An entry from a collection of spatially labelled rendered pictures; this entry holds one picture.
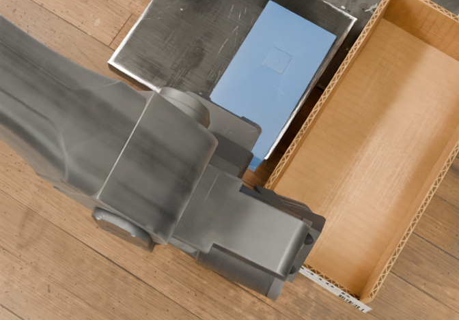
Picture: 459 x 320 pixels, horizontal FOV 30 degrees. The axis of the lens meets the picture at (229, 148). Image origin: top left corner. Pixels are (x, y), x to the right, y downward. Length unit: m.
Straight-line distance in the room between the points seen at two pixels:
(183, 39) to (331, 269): 0.25
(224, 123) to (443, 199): 0.24
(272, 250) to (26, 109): 0.18
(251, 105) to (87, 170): 0.33
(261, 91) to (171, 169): 0.30
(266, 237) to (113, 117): 0.13
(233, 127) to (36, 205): 0.22
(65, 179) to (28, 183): 0.33
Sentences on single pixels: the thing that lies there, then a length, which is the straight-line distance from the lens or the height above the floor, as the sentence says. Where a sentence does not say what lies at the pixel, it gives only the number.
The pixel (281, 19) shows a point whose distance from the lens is 0.79.
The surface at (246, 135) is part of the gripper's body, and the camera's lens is 0.63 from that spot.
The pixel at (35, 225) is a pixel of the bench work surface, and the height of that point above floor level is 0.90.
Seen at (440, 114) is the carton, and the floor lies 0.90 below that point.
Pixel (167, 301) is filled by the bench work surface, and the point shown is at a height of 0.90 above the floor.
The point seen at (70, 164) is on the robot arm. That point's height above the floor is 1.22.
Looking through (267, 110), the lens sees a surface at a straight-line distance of 0.76.
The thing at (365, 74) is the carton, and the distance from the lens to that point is 0.80.
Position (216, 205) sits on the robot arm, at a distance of 0.52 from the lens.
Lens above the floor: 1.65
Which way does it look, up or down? 75 degrees down
